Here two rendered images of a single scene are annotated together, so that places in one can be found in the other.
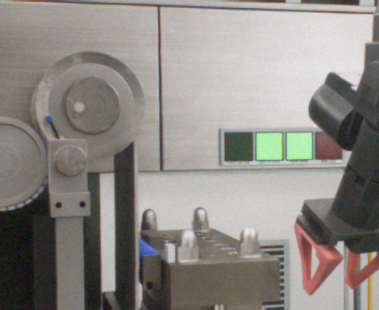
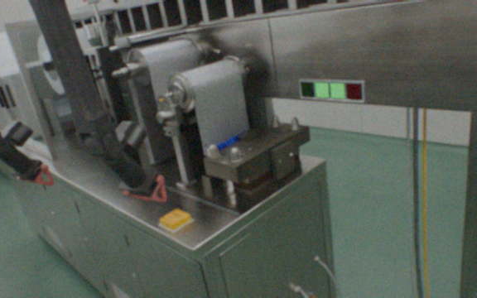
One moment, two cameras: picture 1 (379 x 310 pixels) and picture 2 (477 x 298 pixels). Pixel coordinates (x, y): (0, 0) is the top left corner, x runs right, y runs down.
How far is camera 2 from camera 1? 1.29 m
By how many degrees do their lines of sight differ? 65
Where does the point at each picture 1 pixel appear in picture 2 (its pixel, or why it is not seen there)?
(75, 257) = (178, 148)
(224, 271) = (218, 165)
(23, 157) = not seen: hidden behind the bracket
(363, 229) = (128, 187)
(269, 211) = not seen: outside the picture
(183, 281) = (207, 165)
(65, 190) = (173, 124)
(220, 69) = (296, 48)
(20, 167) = not seen: hidden behind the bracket
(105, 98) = (177, 91)
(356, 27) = (369, 15)
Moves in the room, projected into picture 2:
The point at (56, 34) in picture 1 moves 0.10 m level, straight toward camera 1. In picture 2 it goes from (235, 36) to (215, 41)
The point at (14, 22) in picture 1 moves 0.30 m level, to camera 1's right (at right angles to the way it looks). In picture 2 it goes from (223, 33) to (261, 31)
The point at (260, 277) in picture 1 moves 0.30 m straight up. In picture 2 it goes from (229, 171) to (213, 79)
